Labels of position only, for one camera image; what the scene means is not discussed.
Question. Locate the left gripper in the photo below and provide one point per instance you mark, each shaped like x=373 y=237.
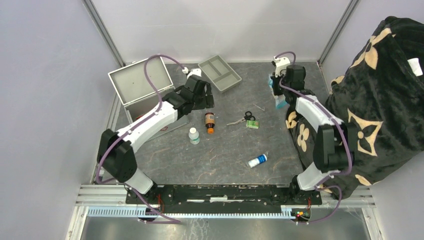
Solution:
x=207 y=100

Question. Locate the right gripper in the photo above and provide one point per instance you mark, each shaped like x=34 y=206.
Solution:
x=275 y=79

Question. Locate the blue white gauze packet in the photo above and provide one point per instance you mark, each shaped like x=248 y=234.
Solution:
x=280 y=100

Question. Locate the brown medicine bottle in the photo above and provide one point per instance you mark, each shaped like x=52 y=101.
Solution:
x=210 y=122

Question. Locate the grey divider tray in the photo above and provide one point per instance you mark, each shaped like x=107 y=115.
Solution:
x=220 y=73

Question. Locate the clear white plastic bottle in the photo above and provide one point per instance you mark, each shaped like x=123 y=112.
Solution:
x=194 y=136

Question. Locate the green small box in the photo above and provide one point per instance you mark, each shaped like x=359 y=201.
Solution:
x=252 y=124

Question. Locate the grey metal case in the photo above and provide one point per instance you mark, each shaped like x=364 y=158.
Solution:
x=133 y=89

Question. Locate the white blue small bottle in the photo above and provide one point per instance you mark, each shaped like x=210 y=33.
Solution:
x=257 y=161

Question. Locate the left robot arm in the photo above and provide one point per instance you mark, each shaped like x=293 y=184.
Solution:
x=116 y=153

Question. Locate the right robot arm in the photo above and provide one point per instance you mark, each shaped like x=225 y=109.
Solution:
x=333 y=151

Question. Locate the black scissors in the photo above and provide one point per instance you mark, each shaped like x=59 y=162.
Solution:
x=248 y=116

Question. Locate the black floral blanket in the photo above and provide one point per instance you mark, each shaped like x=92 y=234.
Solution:
x=384 y=98

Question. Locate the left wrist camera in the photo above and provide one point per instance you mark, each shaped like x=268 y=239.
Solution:
x=192 y=72

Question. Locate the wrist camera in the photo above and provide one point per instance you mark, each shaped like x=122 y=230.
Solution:
x=280 y=64
x=192 y=72

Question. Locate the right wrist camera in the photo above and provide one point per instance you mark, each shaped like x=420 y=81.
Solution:
x=280 y=64

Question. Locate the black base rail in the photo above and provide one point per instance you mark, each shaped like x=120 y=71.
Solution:
x=229 y=199

